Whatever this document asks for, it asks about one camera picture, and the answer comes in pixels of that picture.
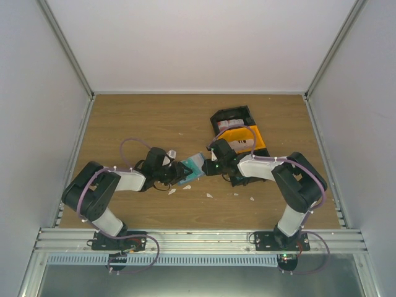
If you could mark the black card tray far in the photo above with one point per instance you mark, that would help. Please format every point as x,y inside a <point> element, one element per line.
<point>239,112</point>

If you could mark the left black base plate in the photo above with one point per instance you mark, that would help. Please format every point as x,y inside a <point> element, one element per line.
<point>100,242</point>

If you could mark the aluminium front rail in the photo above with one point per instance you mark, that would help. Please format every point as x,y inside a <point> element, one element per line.
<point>342,241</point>

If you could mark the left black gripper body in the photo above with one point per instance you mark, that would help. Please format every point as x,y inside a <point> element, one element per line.
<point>166,176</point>

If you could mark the red white cards in tray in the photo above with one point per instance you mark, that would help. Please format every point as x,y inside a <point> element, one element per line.
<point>231,122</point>

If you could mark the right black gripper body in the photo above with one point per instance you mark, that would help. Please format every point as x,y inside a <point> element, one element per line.
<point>214,171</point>

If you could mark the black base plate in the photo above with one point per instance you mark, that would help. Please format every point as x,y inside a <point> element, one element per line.
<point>265,241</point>
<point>100,242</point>

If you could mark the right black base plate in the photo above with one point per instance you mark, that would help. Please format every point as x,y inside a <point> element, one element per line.
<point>265,241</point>

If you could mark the slotted grey cable duct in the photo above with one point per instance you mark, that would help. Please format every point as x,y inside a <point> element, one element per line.
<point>242,260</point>

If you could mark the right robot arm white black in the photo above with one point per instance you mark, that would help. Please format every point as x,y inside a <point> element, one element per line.
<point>301,186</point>

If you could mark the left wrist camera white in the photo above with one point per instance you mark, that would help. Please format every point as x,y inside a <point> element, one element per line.
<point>170,156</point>

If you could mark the orange card tray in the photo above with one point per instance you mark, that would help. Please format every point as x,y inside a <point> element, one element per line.
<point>242,133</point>

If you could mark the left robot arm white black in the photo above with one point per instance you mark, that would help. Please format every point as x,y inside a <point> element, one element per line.
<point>91,191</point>

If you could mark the pink white card in orange tray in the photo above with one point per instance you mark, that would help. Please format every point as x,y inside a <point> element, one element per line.
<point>239,145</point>

